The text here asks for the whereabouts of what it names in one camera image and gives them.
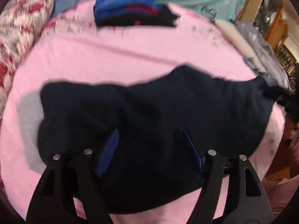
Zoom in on pink bedsheet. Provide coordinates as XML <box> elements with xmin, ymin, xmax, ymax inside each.
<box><xmin>0</xmin><ymin>0</ymin><xmax>286</xmax><ymax>224</ymax></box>

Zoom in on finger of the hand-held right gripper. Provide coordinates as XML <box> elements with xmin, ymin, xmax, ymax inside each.
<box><xmin>263</xmin><ymin>85</ymin><xmax>294</xmax><ymax>108</ymax></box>

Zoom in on dark pants with grey cuff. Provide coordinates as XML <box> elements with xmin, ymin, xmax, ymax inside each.
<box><xmin>19</xmin><ymin>65</ymin><xmax>276</xmax><ymax>215</ymax></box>

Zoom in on white mattress pad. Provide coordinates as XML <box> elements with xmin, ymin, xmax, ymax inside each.
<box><xmin>214</xmin><ymin>19</ymin><xmax>255</xmax><ymax>60</ymax></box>

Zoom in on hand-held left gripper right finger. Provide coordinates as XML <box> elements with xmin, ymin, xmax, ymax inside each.
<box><xmin>182</xmin><ymin>128</ymin><xmax>274</xmax><ymax>224</ymax></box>

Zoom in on black folded garment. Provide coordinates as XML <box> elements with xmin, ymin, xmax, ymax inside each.
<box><xmin>95</xmin><ymin>5</ymin><xmax>181</xmax><ymax>29</ymax></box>

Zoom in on blue folded garment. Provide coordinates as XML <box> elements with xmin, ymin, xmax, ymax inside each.
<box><xmin>94</xmin><ymin>0</ymin><xmax>162</xmax><ymax>17</ymax></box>

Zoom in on pink cloth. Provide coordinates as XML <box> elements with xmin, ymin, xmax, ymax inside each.
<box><xmin>265</xmin><ymin>177</ymin><xmax>298</xmax><ymax>218</ymax></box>

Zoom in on floral red white pillow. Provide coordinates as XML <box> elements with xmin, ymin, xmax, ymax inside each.
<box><xmin>0</xmin><ymin>0</ymin><xmax>56</xmax><ymax>113</ymax></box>

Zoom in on wooden display cabinet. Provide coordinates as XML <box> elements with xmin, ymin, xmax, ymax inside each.
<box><xmin>235</xmin><ymin>0</ymin><xmax>299</xmax><ymax>75</ymax></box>

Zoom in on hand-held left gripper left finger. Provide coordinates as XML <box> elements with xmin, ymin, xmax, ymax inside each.
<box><xmin>26</xmin><ymin>128</ymin><xmax>120</xmax><ymax>224</ymax></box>

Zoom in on grey cloth pile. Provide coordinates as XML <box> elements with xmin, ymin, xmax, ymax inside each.
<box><xmin>234</xmin><ymin>21</ymin><xmax>293</xmax><ymax>91</ymax></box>

